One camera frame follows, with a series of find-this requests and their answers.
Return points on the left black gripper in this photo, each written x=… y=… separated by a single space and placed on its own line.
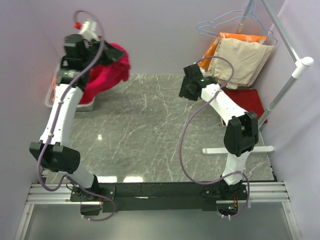
x=110 y=53

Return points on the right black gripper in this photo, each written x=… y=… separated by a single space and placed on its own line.
x=182 y=92

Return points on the pink red t shirt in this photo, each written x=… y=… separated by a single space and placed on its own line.
x=103 y=78

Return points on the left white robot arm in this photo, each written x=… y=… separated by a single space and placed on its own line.
x=52 y=151

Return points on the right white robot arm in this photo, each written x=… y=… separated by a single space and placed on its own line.
x=241 y=134

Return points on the folded dark red t shirt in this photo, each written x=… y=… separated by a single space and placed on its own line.
x=247 y=99

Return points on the beige hanging garment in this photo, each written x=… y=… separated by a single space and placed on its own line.
x=247 y=58

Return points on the metal clothes rack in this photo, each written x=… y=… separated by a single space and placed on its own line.
x=291 y=78

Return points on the black base beam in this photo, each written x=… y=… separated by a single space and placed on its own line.
x=156 y=196

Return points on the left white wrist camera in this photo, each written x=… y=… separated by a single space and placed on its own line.
x=87 y=29

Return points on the blue wire hanger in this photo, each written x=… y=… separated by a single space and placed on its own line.
x=239 y=21

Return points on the aluminium rail frame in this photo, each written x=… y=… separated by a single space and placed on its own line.
x=260 y=192

